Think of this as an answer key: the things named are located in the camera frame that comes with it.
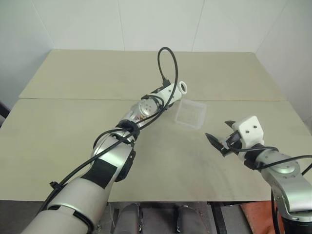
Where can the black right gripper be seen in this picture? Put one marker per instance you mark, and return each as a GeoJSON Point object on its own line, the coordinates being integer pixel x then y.
{"type": "Point", "coordinates": [235, 141]}

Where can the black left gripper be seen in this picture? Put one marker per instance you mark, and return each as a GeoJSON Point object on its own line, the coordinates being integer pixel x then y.
{"type": "Point", "coordinates": [174, 103]}

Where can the dark rounded shape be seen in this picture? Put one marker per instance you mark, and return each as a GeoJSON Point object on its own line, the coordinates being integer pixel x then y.
{"type": "Point", "coordinates": [189, 220]}
{"type": "Point", "coordinates": [128, 219]}

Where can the clear plastic square container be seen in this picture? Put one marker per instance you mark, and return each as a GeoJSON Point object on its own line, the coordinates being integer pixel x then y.
{"type": "Point", "coordinates": [192, 114]}

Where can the black table frame bar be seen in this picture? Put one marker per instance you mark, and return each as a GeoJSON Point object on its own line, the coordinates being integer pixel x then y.
{"type": "Point", "coordinates": [220, 217]}

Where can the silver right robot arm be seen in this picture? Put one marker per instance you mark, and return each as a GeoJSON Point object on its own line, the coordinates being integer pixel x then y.
{"type": "Point", "coordinates": [285, 170]}

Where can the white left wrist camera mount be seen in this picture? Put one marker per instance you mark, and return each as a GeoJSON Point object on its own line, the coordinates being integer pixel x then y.
{"type": "Point", "coordinates": [168, 93]}

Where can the dark object at table side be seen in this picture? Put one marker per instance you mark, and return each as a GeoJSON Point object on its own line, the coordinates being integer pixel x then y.
{"type": "Point", "coordinates": [3, 114]}

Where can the orange-red sheet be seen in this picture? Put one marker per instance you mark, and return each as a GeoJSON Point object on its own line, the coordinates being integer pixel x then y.
{"type": "Point", "coordinates": [258, 217]}

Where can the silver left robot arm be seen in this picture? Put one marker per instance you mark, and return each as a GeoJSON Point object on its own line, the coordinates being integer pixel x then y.
{"type": "Point", "coordinates": [73, 195]}

